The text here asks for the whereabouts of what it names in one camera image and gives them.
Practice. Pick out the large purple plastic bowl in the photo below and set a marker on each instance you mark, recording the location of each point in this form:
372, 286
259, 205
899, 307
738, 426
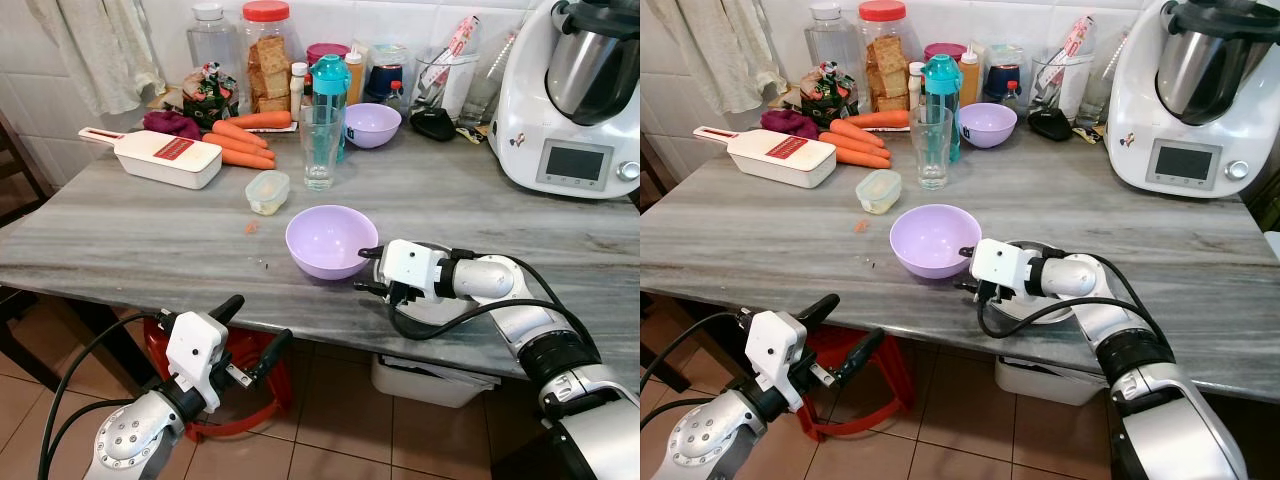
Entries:
325, 238
928, 238

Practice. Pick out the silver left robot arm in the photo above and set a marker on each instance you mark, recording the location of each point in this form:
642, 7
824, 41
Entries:
712, 440
130, 440

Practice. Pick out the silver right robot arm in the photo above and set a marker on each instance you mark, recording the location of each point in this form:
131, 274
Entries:
1180, 430
590, 440

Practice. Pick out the red plastic stool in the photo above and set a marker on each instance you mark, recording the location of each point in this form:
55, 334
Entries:
900, 362
155, 335

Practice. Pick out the white plastic bin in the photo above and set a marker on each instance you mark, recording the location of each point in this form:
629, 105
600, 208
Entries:
430, 380
1040, 380

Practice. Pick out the clear drinking glass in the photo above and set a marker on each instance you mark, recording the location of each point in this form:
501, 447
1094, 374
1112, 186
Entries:
931, 155
321, 155

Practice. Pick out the small clear lidded container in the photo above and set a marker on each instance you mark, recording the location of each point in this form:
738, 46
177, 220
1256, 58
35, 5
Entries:
878, 191
267, 192

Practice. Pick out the small purple plastic bowl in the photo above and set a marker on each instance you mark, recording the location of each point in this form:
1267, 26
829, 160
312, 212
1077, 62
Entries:
987, 126
372, 126

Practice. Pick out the orange carrot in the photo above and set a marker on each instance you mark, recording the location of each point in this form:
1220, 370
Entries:
855, 132
852, 146
264, 120
240, 133
248, 160
863, 159
880, 119
238, 147

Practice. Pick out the black pouch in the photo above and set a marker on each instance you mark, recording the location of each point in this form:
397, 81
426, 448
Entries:
433, 124
1050, 124

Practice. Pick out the white grater with red label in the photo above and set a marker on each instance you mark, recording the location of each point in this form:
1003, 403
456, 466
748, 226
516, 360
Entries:
780, 157
165, 158

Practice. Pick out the small white bottle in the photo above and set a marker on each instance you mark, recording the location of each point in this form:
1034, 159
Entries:
297, 88
914, 88

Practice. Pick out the clear container with dark contents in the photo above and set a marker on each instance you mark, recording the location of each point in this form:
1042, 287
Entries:
385, 78
1001, 78

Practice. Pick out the teal water bottle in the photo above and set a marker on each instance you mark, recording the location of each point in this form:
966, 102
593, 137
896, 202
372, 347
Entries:
331, 78
942, 78

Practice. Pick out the orange sauce bottle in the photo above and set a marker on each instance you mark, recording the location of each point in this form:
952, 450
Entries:
969, 75
354, 75

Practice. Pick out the clear plastic jug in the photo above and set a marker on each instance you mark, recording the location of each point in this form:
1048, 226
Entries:
447, 90
1063, 90

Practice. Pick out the dark purple cloth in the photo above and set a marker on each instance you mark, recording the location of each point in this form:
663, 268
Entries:
170, 124
787, 123

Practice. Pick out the red lidded cracker jar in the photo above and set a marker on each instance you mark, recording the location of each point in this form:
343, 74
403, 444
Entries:
885, 65
268, 65

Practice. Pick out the magenta lidded container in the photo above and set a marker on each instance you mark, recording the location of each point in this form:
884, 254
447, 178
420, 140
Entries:
943, 48
326, 49

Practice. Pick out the tall clear glass jar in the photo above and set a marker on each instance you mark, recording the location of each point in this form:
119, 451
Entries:
1100, 85
488, 85

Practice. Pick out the green black snack bag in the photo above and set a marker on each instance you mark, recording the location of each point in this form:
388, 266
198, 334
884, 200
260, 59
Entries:
210, 97
828, 97

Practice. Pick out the dark wooden chair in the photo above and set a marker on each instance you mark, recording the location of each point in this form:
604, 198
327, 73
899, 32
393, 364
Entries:
650, 175
18, 170

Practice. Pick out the white food processor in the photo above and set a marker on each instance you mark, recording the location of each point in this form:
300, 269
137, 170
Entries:
530, 110
1145, 110

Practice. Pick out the red white packet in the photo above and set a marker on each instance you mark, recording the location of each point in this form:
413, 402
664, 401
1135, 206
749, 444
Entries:
1080, 38
464, 38

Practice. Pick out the clear bottle with white cap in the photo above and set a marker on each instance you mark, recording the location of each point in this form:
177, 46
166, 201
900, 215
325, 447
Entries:
212, 42
830, 42

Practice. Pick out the beige hanging towel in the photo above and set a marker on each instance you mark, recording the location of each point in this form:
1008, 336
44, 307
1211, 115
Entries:
95, 50
715, 50

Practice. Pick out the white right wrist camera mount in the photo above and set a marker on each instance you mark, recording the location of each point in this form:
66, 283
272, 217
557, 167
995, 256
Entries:
412, 265
1000, 263

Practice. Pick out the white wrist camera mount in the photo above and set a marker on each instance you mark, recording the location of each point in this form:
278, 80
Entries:
1000, 263
775, 352
195, 350
412, 265

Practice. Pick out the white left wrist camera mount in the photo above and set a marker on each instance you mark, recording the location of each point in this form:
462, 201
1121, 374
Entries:
775, 352
195, 350

